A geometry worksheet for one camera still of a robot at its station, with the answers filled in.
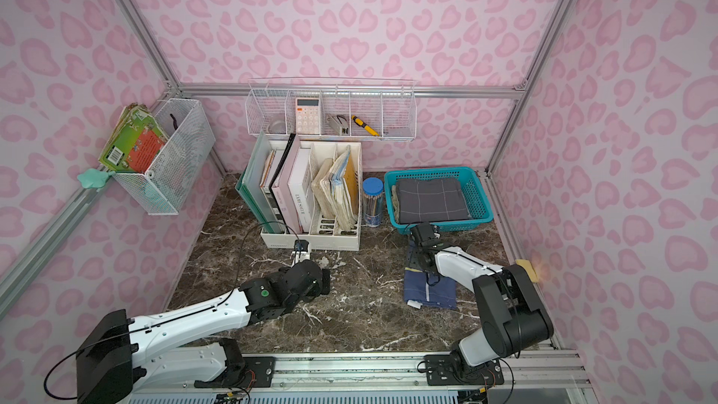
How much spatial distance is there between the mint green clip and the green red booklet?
0.03 m

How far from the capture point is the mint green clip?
630mm

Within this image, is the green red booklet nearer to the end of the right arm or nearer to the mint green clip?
the mint green clip

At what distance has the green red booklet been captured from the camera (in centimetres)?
68
